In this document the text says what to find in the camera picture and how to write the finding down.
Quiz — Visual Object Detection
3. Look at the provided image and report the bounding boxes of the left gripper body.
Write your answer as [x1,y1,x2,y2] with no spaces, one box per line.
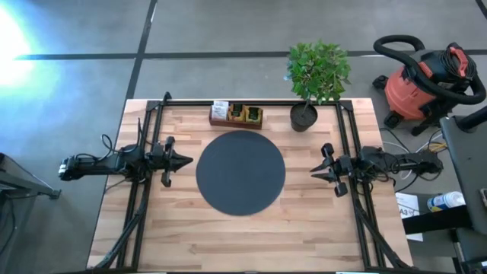
[150,135,177,189]

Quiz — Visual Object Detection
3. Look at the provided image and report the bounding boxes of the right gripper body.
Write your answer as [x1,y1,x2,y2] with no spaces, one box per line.
[320,142,357,199]

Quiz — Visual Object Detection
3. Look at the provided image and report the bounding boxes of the orange white tea packet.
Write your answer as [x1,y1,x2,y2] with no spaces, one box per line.
[211,100,231,122]

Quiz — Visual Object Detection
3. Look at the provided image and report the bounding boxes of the orange yellow mango tea packet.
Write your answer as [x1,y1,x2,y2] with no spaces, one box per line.
[229,103,247,123]

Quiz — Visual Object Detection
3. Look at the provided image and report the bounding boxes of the yellow green lemon tea packet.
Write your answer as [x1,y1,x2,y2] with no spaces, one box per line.
[246,106,264,125]

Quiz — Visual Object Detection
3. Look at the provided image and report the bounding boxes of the brown wooden tea organizer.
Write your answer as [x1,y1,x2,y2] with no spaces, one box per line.
[208,100,265,131]

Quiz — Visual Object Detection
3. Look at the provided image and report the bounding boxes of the round dark woven placemat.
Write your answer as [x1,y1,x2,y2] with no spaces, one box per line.
[195,129,287,217]

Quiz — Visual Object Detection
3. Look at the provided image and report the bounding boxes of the white paper sheet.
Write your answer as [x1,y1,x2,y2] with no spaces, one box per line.
[394,192,424,243]

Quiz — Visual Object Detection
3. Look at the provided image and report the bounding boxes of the green potted plant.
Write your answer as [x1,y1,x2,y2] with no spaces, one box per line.
[283,40,353,133]

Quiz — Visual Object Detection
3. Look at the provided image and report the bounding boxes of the orange black shop vacuum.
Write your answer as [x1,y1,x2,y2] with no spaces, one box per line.
[371,33,487,137]

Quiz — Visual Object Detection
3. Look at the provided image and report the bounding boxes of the black flat bar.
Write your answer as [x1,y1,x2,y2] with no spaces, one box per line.
[402,205,473,235]

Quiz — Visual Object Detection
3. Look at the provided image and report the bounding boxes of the white blue wipes canister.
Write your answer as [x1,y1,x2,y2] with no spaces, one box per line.
[426,191,466,213]

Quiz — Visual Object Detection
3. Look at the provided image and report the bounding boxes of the dark grey desk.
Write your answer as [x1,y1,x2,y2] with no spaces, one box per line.
[439,105,487,274]

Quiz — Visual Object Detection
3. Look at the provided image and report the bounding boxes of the black metal stand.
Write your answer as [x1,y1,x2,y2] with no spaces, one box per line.
[0,151,62,274]

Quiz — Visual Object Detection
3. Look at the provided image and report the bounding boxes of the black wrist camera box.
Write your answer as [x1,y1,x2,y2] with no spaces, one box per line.
[151,143,166,161]
[339,155,355,176]

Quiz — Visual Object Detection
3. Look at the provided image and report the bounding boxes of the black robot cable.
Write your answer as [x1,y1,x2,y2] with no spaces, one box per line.
[100,117,153,157]
[361,161,423,193]

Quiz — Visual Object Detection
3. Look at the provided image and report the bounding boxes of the black aluminium table frame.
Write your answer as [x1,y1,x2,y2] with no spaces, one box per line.
[93,91,414,272]

